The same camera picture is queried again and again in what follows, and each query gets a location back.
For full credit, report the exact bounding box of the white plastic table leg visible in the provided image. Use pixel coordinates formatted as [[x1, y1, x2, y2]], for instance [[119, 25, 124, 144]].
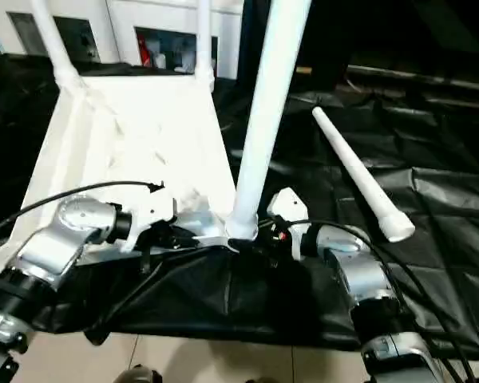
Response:
[[311, 106, 416, 243], [30, 0, 85, 91], [193, 0, 216, 91], [223, 0, 315, 243]]

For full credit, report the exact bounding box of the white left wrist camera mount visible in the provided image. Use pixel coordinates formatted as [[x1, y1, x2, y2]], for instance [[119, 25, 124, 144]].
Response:
[[121, 181, 179, 255]]

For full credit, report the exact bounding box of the black box with gold label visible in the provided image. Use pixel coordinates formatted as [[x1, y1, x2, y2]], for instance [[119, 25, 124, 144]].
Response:
[[239, 0, 350, 95]]

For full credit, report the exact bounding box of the red bottle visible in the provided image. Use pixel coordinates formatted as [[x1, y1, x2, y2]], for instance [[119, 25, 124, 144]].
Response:
[[139, 35, 152, 67]]

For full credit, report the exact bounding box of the dark left robot foot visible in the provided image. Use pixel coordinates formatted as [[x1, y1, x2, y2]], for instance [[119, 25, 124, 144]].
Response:
[[117, 365, 163, 383]]

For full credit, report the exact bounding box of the black rod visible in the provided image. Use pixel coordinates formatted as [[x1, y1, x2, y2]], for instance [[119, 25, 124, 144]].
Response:
[[346, 64, 479, 93]]

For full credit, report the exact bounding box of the black mat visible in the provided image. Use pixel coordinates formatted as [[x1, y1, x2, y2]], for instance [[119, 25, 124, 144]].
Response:
[[0, 51, 479, 360]]

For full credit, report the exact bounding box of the white plastic table top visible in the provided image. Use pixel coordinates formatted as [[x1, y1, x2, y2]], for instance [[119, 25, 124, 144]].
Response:
[[0, 71, 260, 277]]

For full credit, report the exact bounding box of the white cabinet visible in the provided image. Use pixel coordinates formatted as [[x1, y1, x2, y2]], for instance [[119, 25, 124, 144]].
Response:
[[0, 0, 244, 81]]

